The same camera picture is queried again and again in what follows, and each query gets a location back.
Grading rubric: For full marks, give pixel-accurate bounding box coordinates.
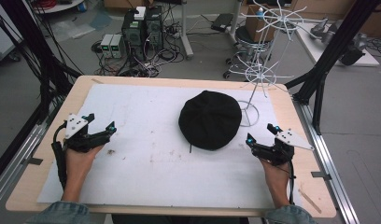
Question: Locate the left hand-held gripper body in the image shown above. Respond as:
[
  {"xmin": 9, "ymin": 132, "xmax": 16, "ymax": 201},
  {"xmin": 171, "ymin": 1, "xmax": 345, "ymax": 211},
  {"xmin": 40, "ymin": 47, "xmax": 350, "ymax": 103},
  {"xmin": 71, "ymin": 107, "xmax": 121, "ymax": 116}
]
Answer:
[{"xmin": 63, "ymin": 113, "xmax": 109, "ymax": 153}]

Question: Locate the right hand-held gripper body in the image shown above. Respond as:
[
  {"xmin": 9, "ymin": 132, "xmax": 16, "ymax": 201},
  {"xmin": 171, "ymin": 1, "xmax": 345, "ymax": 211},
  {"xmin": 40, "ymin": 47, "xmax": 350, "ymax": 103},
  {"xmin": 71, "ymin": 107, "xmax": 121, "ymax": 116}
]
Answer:
[{"xmin": 251, "ymin": 128, "xmax": 314, "ymax": 166}]

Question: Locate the person's left hand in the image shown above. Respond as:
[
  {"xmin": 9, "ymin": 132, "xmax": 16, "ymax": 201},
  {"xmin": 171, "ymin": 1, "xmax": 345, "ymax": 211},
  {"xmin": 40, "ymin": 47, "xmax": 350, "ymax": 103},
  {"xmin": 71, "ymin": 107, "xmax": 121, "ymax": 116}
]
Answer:
[{"xmin": 65, "ymin": 144, "xmax": 105, "ymax": 175}]

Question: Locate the person's right hand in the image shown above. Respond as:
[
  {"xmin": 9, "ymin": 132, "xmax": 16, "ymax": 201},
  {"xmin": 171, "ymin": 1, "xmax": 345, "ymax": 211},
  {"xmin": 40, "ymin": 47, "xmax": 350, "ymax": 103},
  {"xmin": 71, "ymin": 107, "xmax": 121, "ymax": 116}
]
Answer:
[{"xmin": 261, "ymin": 159, "xmax": 293, "ymax": 189}]

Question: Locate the black beret hat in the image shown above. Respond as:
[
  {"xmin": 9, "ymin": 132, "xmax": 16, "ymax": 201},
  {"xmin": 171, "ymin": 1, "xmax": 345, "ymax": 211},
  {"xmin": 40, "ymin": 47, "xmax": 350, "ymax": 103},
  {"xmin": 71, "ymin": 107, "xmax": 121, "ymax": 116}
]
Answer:
[{"xmin": 177, "ymin": 90, "xmax": 243, "ymax": 154}]

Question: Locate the white table mat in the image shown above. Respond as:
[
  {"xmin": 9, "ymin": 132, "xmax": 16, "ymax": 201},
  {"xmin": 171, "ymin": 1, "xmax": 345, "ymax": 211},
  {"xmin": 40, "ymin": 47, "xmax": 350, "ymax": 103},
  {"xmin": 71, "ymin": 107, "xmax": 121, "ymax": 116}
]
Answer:
[{"xmin": 36, "ymin": 83, "xmax": 302, "ymax": 210}]

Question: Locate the thin wooden stick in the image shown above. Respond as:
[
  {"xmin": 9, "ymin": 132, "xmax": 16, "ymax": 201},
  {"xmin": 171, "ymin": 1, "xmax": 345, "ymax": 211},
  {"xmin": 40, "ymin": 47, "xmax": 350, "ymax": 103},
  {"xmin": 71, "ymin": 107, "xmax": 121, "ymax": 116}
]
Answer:
[{"xmin": 298, "ymin": 188, "xmax": 323, "ymax": 215}]

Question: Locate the right denim sleeve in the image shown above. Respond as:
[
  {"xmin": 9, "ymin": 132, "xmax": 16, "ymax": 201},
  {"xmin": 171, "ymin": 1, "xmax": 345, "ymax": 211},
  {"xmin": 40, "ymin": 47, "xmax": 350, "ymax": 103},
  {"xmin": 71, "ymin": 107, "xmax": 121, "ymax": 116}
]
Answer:
[{"xmin": 264, "ymin": 204, "xmax": 318, "ymax": 224}]

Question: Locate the denim sleeve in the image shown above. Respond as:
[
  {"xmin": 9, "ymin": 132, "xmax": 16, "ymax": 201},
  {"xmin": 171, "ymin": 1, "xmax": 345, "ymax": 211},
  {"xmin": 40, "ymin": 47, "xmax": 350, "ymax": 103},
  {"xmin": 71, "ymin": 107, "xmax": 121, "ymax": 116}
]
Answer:
[
  {"xmin": 23, "ymin": 200, "xmax": 93, "ymax": 224},
  {"xmin": 264, "ymin": 204, "xmax": 318, "ymax": 224}
]

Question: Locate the grey power supply unit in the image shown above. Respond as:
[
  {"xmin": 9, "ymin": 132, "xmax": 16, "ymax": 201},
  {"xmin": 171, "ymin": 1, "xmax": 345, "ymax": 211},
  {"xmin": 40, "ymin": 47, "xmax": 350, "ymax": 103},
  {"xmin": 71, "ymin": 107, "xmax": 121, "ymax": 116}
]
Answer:
[
  {"xmin": 110, "ymin": 34, "xmax": 124, "ymax": 59},
  {"xmin": 100, "ymin": 34, "xmax": 114, "ymax": 59}
]

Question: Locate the left denim sleeve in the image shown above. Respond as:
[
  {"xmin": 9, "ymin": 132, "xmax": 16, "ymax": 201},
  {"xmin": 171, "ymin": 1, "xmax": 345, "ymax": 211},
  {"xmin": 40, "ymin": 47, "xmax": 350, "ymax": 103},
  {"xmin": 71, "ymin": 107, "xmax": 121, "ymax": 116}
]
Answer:
[{"xmin": 23, "ymin": 200, "xmax": 93, "ymax": 224}]

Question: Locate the round black rolling stool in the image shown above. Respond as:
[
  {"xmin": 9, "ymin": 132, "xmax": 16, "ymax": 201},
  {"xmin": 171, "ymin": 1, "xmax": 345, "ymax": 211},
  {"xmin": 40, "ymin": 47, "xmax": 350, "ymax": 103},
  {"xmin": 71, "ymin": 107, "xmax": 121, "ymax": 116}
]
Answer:
[{"xmin": 222, "ymin": 26, "xmax": 275, "ymax": 80}]

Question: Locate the white floor platform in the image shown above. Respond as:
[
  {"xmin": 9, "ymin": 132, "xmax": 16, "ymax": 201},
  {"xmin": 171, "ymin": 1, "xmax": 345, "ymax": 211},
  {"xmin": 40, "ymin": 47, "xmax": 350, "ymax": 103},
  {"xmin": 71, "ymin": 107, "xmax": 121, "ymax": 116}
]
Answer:
[{"xmin": 295, "ymin": 22, "xmax": 380, "ymax": 67}]

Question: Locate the black computer tower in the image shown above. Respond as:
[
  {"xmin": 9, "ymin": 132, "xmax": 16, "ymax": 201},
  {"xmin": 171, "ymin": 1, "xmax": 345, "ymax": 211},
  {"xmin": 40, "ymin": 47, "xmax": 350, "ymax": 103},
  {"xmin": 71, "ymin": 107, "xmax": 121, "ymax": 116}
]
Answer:
[
  {"xmin": 120, "ymin": 8, "xmax": 148, "ymax": 62},
  {"xmin": 145, "ymin": 5, "xmax": 164, "ymax": 52}
]

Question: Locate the open cardboard box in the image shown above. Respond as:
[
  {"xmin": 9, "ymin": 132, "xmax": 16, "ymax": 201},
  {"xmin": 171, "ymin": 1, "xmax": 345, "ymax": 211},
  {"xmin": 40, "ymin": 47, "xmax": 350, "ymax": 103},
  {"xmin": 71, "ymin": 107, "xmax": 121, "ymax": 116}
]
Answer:
[{"xmin": 245, "ymin": 3, "xmax": 285, "ymax": 43}]

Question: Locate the white desk leg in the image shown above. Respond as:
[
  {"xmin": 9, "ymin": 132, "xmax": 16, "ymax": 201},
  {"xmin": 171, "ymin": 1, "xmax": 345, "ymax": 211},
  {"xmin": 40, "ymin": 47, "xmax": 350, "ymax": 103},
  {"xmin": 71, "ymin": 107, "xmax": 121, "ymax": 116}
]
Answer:
[
  {"xmin": 228, "ymin": 0, "xmax": 243, "ymax": 45},
  {"xmin": 178, "ymin": 0, "xmax": 195, "ymax": 61}
]

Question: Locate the round white table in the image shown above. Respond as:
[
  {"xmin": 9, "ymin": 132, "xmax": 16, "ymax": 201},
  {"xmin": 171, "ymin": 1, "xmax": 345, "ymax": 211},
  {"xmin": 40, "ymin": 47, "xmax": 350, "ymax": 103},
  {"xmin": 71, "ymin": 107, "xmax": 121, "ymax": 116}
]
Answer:
[{"xmin": 32, "ymin": 0, "xmax": 87, "ymax": 15}]

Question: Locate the small white box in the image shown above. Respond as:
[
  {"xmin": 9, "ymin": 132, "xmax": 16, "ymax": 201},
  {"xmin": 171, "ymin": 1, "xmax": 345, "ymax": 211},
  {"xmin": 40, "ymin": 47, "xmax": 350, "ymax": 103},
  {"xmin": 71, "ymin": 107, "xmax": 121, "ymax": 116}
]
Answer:
[{"xmin": 134, "ymin": 6, "xmax": 148, "ymax": 21}]

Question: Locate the flat black device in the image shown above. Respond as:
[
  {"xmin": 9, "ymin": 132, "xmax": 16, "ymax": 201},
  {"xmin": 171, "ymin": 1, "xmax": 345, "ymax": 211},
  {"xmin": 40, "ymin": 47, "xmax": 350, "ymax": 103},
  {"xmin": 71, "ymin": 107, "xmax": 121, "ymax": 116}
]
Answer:
[{"xmin": 210, "ymin": 12, "xmax": 234, "ymax": 33}]

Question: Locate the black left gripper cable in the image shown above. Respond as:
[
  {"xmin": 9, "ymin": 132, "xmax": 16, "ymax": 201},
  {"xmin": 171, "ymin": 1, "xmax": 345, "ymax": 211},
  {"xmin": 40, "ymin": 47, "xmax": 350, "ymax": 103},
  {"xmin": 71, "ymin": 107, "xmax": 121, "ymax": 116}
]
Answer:
[{"xmin": 51, "ymin": 123, "xmax": 69, "ymax": 191}]

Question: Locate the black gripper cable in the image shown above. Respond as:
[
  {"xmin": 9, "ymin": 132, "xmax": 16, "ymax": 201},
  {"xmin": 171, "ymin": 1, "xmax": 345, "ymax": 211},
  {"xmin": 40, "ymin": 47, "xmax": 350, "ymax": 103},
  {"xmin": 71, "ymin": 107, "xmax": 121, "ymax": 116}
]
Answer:
[
  {"xmin": 51, "ymin": 123, "xmax": 69, "ymax": 191},
  {"xmin": 286, "ymin": 160, "xmax": 297, "ymax": 205}
]

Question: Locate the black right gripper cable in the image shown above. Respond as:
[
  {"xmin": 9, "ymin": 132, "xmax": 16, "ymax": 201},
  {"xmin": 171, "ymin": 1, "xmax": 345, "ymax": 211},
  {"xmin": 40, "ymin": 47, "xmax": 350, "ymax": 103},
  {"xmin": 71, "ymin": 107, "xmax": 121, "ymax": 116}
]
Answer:
[{"xmin": 286, "ymin": 160, "xmax": 297, "ymax": 205}]

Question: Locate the white wire hat rack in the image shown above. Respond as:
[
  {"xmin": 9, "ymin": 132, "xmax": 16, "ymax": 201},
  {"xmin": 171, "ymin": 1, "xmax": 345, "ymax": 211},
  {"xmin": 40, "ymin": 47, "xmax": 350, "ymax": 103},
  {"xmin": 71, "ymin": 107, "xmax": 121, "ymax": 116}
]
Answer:
[{"xmin": 229, "ymin": 0, "xmax": 331, "ymax": 128}]

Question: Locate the aluminium rail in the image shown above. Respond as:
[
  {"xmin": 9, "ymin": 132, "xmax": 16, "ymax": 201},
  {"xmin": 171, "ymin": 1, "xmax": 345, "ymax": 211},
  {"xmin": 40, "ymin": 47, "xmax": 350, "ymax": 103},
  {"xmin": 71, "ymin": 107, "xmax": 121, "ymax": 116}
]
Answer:
[
  {"xmin": 0, "ymin": 119, "xmax": 49, "ymax": 210},
  {"xmin": 291, "ymin": 98, "xmax": 361, "ymax": 224}
]

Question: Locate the tangle of floor cables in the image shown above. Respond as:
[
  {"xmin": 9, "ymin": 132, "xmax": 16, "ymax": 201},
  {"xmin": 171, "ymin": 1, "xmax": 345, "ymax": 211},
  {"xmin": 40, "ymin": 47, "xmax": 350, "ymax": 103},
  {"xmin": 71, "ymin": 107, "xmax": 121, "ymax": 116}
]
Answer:
[{"xmin": 91, "ymin": 18, "xmax": 187, "ymax": 78}]

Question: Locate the black metal frame post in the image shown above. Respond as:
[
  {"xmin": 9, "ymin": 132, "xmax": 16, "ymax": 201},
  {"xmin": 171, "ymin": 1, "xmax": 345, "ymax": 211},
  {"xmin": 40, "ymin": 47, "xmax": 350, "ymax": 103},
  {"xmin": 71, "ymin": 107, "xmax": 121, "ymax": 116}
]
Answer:
[
  {"xmin": 0, "ymin": 0, "xmax": 84, "ymax": 123},
  {"xmin": 284, "ymin": 0, "xmax": 381, "ymax": 135}
]

